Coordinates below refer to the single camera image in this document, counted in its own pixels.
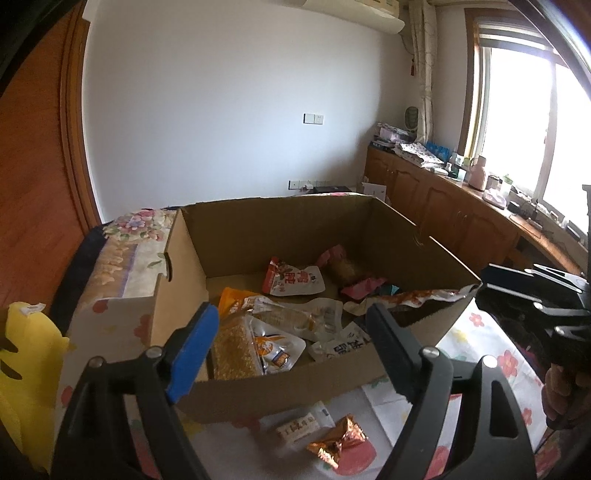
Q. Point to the white card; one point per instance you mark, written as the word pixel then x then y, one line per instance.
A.
pixel 375 191

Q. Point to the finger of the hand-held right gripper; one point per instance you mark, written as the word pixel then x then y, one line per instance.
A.
pixel 508 304
pixel 512 276

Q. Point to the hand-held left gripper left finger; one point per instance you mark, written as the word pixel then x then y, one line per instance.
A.
pixel 194 355

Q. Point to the person's right hand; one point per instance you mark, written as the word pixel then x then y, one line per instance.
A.
pixel 558 392

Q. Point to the black flat box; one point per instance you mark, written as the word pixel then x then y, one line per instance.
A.
pixel 332 189

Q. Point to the teal snack packet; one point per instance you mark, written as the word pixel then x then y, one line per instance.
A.
pixel 392 290

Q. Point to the silver snack packet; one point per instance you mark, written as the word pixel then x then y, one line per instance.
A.
pixel 281 350

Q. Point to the white wall socket strip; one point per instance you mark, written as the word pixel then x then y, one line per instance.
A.
pixel 307 184

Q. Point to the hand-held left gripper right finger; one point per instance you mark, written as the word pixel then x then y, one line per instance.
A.
pixel 392 355

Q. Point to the floral printed bedsheet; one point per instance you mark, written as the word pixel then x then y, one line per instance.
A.
pixel 480 350

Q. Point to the white air conditioner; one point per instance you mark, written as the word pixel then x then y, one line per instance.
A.
pixel 351 14

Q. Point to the white red snack packet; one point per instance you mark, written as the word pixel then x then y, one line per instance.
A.
pixel 295 281

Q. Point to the pink black orange snack packet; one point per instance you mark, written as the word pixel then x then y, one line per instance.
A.
pixel 362 288

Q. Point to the brown grain snack packet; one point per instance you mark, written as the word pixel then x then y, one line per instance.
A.
pixel 233 355

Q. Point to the yellow plush pillow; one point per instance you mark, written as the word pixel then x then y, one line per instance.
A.
pixel 27 369

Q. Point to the green white round device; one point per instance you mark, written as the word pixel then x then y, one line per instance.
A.
pixel 412 119

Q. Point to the blue box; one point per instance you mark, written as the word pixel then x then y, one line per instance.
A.
pixel 437 149

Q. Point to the large white red-print packet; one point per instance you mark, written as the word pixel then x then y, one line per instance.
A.
pixel 415 299

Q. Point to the white light switch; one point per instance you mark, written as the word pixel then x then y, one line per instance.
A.
pixel 313 118

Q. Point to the pink clear chicken snack packet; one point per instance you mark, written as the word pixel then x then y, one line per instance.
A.
pixel 344 270

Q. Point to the stack of papers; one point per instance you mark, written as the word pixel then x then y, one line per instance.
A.
pixel 390 136

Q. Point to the white navy snack packet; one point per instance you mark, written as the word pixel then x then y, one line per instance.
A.
pixel 337 348

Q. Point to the brown wooden headboard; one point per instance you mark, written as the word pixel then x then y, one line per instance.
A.
pixel 37 161

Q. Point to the pink kettle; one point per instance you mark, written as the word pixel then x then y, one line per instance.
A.
pixel 479 174

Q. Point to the floral folded quilt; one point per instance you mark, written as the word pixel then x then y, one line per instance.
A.
pixel 120 258

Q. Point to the brown cardboard box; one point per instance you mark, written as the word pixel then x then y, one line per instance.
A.
pixel 258 230

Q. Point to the orange foil snack packet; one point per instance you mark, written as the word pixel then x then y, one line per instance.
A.
pixel 341 441

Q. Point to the brown wooden cabinet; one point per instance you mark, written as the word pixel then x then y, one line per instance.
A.
pixel 438 203

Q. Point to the patterned curtain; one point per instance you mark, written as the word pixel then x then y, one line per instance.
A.
pixel 424 69

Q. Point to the patterned folded cloth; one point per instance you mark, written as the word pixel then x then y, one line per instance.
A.
pixel 422 154

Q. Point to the window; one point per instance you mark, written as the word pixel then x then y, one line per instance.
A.
pixel 521 115

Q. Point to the white clear snack packet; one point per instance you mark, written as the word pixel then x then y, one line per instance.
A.
pixel 300 318

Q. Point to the small white snack packet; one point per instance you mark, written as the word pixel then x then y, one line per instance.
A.
pixel 300 424

